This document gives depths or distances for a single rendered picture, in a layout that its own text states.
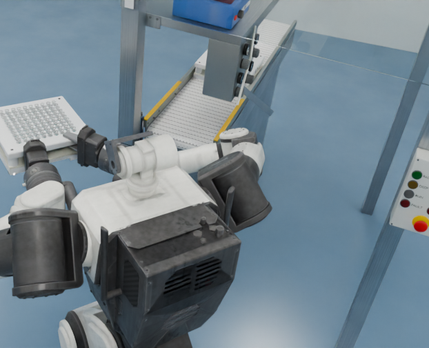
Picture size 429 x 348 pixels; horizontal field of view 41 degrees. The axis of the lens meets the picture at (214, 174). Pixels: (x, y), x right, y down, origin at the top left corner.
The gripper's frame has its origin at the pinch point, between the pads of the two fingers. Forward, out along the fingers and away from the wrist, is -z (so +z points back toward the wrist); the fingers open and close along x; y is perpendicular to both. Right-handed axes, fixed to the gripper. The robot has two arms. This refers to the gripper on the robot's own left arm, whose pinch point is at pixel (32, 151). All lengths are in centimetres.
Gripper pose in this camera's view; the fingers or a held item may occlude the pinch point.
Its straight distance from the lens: 163.0
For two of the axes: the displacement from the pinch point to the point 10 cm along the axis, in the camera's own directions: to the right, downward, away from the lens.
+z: 4.2, 6.0, -6.8
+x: -1.4, 7.9, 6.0
